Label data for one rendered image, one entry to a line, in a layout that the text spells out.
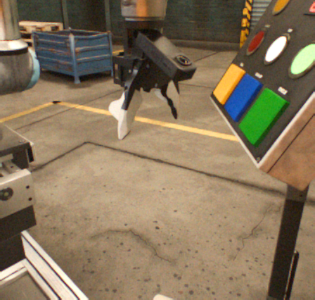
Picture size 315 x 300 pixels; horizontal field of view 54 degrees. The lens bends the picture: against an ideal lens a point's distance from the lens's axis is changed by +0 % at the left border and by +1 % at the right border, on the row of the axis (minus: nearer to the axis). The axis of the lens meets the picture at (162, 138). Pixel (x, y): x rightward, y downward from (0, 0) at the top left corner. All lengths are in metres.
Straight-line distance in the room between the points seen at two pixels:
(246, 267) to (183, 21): 7.86
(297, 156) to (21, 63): 0.73
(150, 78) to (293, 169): 0.28
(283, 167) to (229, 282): 1.17
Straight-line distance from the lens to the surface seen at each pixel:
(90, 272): 1.62
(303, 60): 0.48
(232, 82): 0.63
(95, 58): 5.21
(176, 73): 0.49
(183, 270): 1.59
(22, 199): 0.86
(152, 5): 0.54
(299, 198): 0.68
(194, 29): 8.84
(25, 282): 1.37
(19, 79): 0.94
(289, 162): 0.44
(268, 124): 0.45
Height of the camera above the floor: 1.16
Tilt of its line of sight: 24 degrees down
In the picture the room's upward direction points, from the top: straight up
